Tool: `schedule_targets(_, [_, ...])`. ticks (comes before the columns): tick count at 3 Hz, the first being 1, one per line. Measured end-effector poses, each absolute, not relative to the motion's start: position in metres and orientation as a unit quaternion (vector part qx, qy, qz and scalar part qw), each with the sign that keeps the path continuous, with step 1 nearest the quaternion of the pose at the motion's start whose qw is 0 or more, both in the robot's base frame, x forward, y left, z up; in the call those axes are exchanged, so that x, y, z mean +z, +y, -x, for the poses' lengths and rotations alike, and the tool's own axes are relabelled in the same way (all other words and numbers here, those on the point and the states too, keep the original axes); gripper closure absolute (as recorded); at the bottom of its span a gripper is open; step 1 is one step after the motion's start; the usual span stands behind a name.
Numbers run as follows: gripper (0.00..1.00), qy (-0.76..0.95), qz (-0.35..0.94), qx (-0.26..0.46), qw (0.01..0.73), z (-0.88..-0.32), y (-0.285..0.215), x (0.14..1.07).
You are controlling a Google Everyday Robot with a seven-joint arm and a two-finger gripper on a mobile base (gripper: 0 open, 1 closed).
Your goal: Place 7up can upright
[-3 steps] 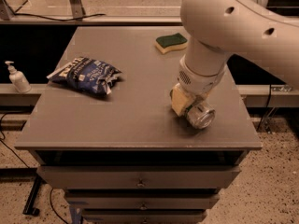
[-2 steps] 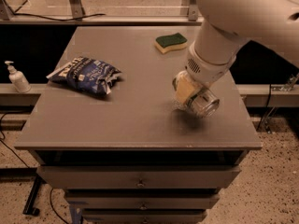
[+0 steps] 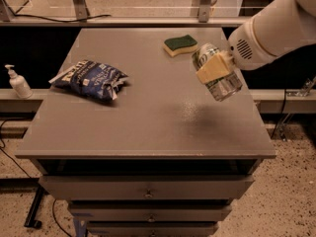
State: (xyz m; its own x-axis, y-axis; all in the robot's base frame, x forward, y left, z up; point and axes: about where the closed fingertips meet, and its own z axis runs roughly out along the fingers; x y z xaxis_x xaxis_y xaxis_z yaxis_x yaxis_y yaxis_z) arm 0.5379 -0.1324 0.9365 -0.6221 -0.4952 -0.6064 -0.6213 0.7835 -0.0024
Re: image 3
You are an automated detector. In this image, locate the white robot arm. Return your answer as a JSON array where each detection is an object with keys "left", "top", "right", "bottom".
[{"left": 197, "top": 0, "right": 316, "bottom": 84}]

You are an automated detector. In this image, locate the black floor cable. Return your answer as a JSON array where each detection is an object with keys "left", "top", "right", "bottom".
[{"left": 0, "top": 117, "right": 34, "bottom": 180}]

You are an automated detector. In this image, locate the top grey drawer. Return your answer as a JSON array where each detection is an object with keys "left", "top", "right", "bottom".
[{"left": 39, "top": 175, "right": 254, "bottom": 200}]

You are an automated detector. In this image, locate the grey drawer cabinet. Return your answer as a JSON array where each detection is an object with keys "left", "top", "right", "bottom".
[{"left": 15, "top": 28, "right": 277, "bottom": 237}]

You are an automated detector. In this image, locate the green yellow sponge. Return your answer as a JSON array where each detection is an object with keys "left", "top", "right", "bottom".
[{"left": 163, "top": 35, "right": 198, "bottom": 57}]

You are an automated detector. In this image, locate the silver green 7up can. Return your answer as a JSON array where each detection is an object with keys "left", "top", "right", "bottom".
[{"left": 192, "top": 43, "right": 242, "bottom": 102}]

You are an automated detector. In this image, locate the black floor bracket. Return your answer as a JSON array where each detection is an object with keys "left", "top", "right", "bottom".
[{"left": 24, "top": 187, "right": 44, "bottom": 229}]

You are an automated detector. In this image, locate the grey drawer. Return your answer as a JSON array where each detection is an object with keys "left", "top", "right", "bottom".
[
  {"left": 87, "top": 222, "right": 218, "bottom": 237},
  {"left": 69, "top": 203, "right": 231, "bottom": 222},
  {"left": 39, "top": 175, "right": 254, "bottom": 200}
]

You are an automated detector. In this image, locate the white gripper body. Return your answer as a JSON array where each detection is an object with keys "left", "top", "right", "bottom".
[{"left": 228, "top": 18, "right": 276, "bottom": 70}]

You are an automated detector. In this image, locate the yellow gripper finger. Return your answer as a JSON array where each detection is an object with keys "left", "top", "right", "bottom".
[{"left": 196, "top": 51, "right": 235, "bottom": 84}]

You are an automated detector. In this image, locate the blue chip bag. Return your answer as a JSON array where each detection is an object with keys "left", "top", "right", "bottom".
[{"left": 49, "top": 60, "right": 128, "bottom": 102}]

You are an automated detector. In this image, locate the bottom grey drawer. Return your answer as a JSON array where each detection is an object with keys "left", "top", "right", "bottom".
[{"left": 87, "top": 222, "right": 218, "bottom": 237}]

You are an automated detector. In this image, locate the middle grey drawer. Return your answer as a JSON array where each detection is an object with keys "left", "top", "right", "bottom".
[{"left": 69, "top": 203, "right": 231, "bottom": 222}]

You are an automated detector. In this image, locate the white pump bottle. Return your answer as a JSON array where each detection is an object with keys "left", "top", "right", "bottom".
[{"left": 5, "top": 64, "right": 33, "bottom": 99}]

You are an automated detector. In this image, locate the black cable on rail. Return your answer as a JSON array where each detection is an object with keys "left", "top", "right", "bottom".
[{"left": 13, "top": 13, "right": 113, "bottom": 23}]

